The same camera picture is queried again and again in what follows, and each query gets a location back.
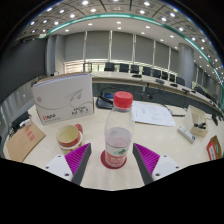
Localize open red-sided cardboard box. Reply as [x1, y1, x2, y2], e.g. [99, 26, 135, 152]
[205, 134, 224, 162]

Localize red and white mug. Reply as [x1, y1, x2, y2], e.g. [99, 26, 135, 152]
[55, 123, 84, 155]

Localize clear red-capped water bottle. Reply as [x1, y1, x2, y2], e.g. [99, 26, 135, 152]
[103, 90, 136, 169]

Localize white printer paper box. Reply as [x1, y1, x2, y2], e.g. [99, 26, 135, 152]
[31, 72, 95, 126]

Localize long curved conference desk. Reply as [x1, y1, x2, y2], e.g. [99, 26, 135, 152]
[89, 70, 224, 114]

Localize black desk phone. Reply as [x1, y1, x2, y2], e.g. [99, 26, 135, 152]
[95, 93, 116, 110]

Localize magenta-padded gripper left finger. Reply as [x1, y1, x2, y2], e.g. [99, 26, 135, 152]
[43, 142, 93, 186]

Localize white power strip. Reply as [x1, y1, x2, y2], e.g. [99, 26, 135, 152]
[177, 125, 197, 144]

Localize row of black office chairs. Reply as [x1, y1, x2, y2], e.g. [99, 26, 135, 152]
[103, 62, 208, 94]

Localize small open white box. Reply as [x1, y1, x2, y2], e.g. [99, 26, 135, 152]
[183, 104, 209, 138]

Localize white printed paper sheets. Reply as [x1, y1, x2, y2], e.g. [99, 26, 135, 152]
[131, 100, 177, 128]

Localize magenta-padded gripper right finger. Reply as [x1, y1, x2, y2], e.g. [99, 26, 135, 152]
[132, 142, 183, 186]

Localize group of ceiling lights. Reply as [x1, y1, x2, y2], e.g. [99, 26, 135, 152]
[29, 0, 224, 78]

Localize black flat device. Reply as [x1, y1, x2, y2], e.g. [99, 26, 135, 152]
[11, 111, 31, 133]

